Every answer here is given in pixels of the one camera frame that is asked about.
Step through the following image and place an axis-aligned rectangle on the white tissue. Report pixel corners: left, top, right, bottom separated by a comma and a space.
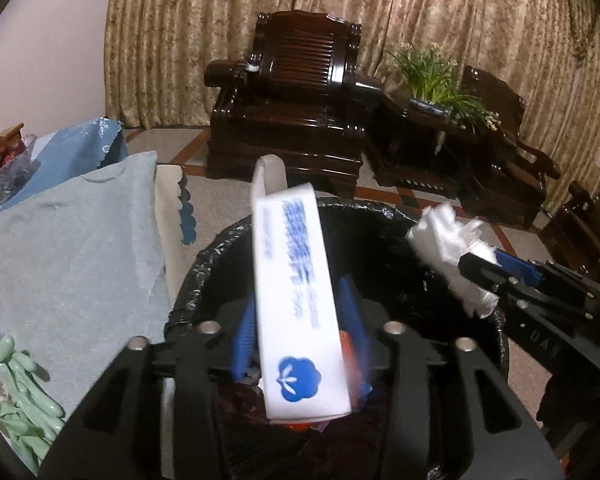
407, 204, 501, 319

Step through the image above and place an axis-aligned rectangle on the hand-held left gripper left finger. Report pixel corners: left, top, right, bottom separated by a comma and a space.
37, 299, 259, 480

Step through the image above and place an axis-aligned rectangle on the dark wooden side table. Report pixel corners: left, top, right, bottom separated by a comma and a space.
370, 95, 481, 196

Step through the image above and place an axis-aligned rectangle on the white box with blue print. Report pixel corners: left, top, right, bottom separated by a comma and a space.
251, 155, 353, 423

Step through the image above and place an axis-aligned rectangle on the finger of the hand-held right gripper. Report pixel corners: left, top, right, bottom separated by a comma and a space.
495, 249, 545, 285
457, 254, 537, 317

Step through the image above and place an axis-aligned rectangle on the cream scalloped cloth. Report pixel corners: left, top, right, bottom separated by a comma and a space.
152, 164, 197, 311

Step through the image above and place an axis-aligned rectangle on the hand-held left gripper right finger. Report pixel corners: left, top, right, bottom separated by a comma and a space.
337, 275, 564, 480

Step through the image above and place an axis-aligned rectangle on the grey-blue table cloth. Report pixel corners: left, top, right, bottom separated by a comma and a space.
0, 151, 168, 411

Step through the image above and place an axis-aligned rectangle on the dark wooden armchair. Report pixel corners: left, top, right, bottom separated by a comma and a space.
540, 174, 600, 286
455, 65, 563, 231
203, 11, 383, 196

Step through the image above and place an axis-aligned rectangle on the beige floral curtain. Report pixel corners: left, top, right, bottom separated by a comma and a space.
102, 0, 600, 226

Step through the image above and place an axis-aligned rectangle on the potted green flowering plant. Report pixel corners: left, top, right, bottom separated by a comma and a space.
385, 42, 501, 133

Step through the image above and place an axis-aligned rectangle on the green rubber glove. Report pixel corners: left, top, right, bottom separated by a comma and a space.
0, 335, 66, 476

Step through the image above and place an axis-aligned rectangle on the glass fruit bowl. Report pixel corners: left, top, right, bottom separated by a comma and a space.
0, 132, 38, 202

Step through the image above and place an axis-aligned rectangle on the black lined trash bin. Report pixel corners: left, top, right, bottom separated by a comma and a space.
164, 199, 511, 480

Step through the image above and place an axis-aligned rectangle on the blue tablecloth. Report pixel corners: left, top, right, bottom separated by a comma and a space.
0, 117, 128, 211

